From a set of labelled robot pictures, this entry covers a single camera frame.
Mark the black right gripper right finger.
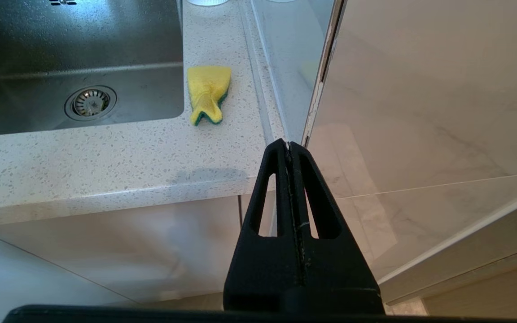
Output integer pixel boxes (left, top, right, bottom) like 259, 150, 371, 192
291, 142, 385, 314

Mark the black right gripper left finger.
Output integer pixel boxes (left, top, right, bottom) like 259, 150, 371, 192
223, 138, 304, 314

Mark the yellow green sponge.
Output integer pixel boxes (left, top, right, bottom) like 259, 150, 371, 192
187, 65, 232, 127

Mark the stainless steel sink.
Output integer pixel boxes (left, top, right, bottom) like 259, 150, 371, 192
0, 0, 185, 138

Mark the round metal drain strainer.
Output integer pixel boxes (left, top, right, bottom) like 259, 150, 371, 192
64, 85, 117, 121

